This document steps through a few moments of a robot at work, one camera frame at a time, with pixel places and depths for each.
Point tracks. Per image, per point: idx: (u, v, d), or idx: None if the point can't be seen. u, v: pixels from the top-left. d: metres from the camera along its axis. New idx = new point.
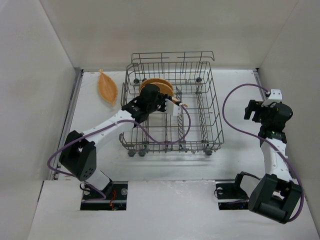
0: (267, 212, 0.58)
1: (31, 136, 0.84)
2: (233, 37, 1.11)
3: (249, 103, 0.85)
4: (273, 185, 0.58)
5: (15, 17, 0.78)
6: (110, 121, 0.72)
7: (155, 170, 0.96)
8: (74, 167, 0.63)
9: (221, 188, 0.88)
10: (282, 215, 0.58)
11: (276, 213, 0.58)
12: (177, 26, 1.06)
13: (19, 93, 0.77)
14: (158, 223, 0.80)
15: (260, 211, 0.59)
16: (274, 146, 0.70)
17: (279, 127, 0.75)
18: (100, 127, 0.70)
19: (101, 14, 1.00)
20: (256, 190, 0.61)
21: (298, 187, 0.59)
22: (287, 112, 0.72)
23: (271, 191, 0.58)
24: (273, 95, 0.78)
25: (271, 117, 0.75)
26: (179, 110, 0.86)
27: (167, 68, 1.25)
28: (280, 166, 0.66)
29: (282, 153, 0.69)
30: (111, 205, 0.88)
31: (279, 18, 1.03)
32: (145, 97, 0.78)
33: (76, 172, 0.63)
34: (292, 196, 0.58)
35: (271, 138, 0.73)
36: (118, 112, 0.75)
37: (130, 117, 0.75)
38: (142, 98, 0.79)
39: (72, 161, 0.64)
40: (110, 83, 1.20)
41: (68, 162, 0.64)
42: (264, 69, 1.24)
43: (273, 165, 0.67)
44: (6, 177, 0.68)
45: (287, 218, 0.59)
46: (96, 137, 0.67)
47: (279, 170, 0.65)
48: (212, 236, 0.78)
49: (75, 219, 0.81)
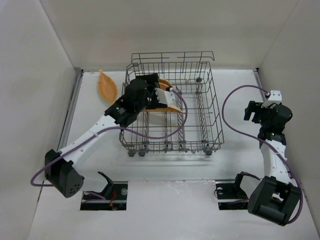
0: (266, 215, 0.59)
1: (31, 137, 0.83)
2: (232, 37, 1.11)
3: (248, 104, 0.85)
4: (271, 188, 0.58)
5: (14, 17, 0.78)
6: (91, 132, 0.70)
7: (155, 170, 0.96)
8: (57, 186, 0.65)
9: (221, 188, 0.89)
10: (281, 218, 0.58)
11: (275, 215, 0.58)
12: (177, 27, 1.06)
13: (18, 93, 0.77)
14: (158, 223, 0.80)
15: (259, 214, 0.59)
16: (274, 148, 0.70)
17: (279, 128, 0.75)
18: (79, 141, 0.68)
19: (101, 14, 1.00)
20: (255, 192, 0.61)
21: (298, 189, 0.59)
22: (286, 114, 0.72)
23: (270, 193, 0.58)
24: (273, 96, 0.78)
25: (270, 119, 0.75)
26: (171, 96, 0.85)
27: (167, 68, 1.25)
28: (279, 168, 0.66)
29: (281, 155, 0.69)
30: (111, 205, 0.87)
31: (279, 19, 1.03)
32: (130, 97, 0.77)
33: (60, 190, 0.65)
34: (291, 199, 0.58)
35: (271, 139, 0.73)
36: (99, 121, 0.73)
37: (113, 124, 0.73)
38: (127, 98, 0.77)
39: (54, 180, 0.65)
40: (110, 83, 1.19)
41: (52, 181, 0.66)
42: (264, 69, 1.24)
43: (273, 168, 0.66)
44: (7, 177, 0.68)
45: (286, 220, 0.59)
46: (75, 154, 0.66)
47: (278, 173, 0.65)
48: (212, 236, 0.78)
49: (75, 219, 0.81)
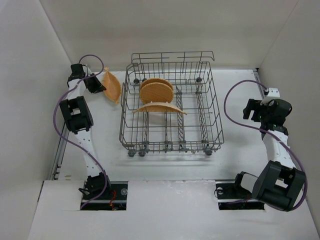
0: (271, 200, 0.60)
1: (30, 136, 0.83)
2: (232, 37, 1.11)
3: (248, 102, 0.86)
4: (276, 174, 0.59)
5: (15, 16, 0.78)
6: (72, 86, 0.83)
7: (155, 170, 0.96)
8: (80, 120, 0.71)
9: (221, 188, 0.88)
10: (286, 203, 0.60)
11: (280, 201, 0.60)
12: (177, 27, 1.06)
13: (18, 92, 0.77)
14: (158, 223, 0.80)
15: (264, 199, 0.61)
16: (276, 137, 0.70)
17: (280, 120, 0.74)
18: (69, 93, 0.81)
19: (101, 14, 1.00)
20: (260, 179, 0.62)
21: (302, 174, 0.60)
22: (286, 106, 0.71)
23: (274, 179, 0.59)
24: (272, 92, 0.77)
25: (271, 112, 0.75)
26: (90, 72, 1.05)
27: (167, 68, 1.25)
28: (282, 154, 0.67)
29: (284, 143, 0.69)
30: (111, 205, 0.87)
31: (279, 19, 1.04)
32: (76, 69, 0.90)
33: (84, 121, 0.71)
34: (295, 185, 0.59)
35: (273, 130, 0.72)
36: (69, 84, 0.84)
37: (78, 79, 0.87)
38: (74, 70, 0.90)
39: (74, 119, 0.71)
40: (114, 82, 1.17)
41: (72, 122, 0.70)
42: (264, 70, 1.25)
43: (277, 154, 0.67)
44: (7, 177, 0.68)
45: (290, 206, 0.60)
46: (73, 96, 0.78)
47: (282, 158, 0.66)
48: (212, 236, 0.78)
49: (75, 220, 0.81)
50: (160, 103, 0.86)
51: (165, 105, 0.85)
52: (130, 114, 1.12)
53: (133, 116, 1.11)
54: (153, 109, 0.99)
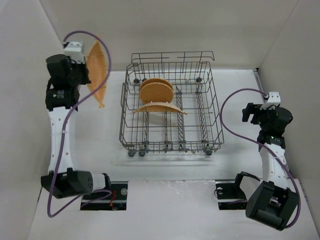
0: (263, 219, 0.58)
1: (30, 136, 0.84)
2: (232, 37, 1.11)
3: (247, 106, 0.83)
4: (270, 193, 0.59)
5: (15, 16, 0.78)
6: (58, 132, 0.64)
7: (155, 170, 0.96)
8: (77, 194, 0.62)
9: (221, 188, 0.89)
10: (279, 223, 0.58)
11: (272, 220, 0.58)
12: (177, 27, 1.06)
13: (18, 93, 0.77)
14: (157, 223, 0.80)
15: (257, 218, 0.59)
16: (272, 152, 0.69)
17: (279, 131, 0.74)
18: (56, 149, 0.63)
19: (101, 14, 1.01)
20: (253, 196, 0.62)
21: (295, 194, 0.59)
22: (286, 117, 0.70)
23: (268, 198, 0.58)
24: (272, 98, 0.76)
25: (271, 122, 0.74)
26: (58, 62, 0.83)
27: (167, 68, 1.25)
28: (277, 173, 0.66)
29: (280, 160, 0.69)
30: (111, 205, 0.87)
31: (279, 19, 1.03)
32: (59, 73, 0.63)
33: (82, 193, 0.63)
34: (288, 205, 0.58)
35: (270, 143, 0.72)
36: (55, 124, 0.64)
37: (65, 111, 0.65)
38: (55, 76, 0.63)
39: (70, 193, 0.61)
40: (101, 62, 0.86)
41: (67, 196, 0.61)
42: (264, 70, 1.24)
43: (271, 172, 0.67)
44: (7, 177, 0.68)
45: (283, 225, 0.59)
46: (64, 160, 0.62)
47: (275, 177, 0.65)
48: (212, 236, 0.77)
49: (75, 219, 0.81)
50: (160, 103, 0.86)
51: (165, 105, 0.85)
52: (130, 114, 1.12)
53: (133, 116, 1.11)
54: (153, 109, 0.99)
